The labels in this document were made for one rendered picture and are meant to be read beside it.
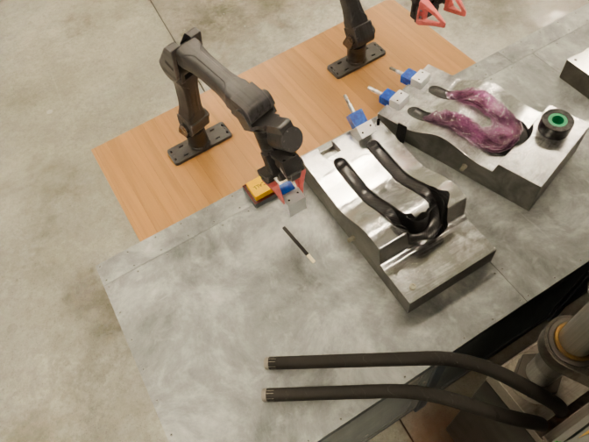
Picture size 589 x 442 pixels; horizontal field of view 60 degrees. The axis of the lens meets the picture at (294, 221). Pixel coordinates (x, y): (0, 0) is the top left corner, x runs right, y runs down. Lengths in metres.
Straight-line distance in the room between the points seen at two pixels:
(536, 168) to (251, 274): 0.78
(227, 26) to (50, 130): 1.21
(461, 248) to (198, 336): 0.68
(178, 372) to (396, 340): 0.53
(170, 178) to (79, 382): 1.06
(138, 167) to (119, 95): 1.55
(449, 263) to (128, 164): 1.00
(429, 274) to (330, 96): 0.71
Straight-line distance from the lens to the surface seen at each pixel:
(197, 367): 1.29
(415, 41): 1.90
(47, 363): 2.42
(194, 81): 1.37
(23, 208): 2.90
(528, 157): 1.45
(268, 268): 1.35
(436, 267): 1.28
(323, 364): 1.18
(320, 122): 1.63
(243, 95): 1.15
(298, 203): 1.26
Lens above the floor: 1.99
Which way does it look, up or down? 58 degrees down
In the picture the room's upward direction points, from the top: 11 degrees counter-clockwise
